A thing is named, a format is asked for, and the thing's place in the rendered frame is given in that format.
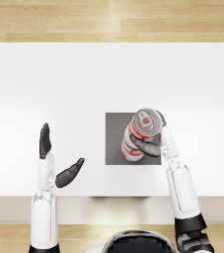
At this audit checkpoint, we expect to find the red and white can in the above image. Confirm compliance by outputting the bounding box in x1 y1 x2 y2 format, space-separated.
126 107 165 146
120 129 146 163

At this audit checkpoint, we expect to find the dark grey square mat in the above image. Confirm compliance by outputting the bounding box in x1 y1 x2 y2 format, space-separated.
105 112 163 166

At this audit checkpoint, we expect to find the dark round robot body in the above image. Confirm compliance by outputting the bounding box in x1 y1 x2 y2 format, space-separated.
83 228 181 253

